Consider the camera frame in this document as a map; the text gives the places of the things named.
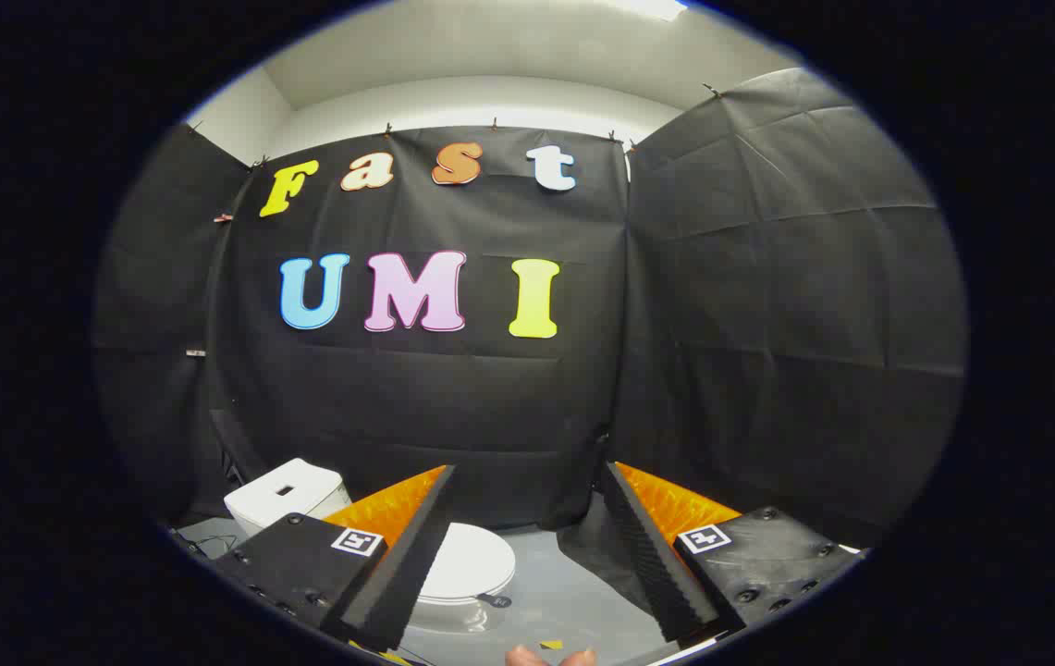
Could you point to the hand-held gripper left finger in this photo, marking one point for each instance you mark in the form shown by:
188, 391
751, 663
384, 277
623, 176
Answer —
416, 546

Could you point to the black backdrop cloth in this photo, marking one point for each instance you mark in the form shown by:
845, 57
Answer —
490, 398

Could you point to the ceiling light panel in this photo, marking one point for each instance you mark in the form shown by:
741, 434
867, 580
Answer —
647, 6

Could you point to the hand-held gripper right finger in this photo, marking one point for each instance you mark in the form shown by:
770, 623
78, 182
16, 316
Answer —
647, 546

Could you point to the white toilet lid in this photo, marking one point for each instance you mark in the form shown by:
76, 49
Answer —
472, 560

